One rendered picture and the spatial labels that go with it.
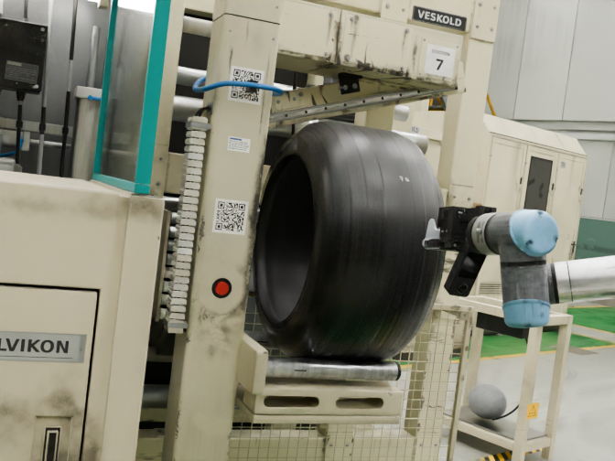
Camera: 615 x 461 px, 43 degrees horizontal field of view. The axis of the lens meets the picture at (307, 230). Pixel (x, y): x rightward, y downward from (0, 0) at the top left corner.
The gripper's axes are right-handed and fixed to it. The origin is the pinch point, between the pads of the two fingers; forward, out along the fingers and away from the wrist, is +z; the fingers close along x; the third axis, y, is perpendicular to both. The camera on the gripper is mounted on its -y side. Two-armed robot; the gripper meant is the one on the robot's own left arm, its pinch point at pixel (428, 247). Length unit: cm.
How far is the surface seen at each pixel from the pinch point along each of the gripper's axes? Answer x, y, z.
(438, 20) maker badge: -42, 78, 77
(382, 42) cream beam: -9, 57, 48
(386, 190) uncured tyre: 5.3, 11.6, 10.3
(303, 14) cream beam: 15, 59, 48
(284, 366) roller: 19.3, -28.3, 24.7
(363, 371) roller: -0.2, -28.5, 24.5
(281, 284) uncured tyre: 8, -10, 62
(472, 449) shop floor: -172, -91, 227
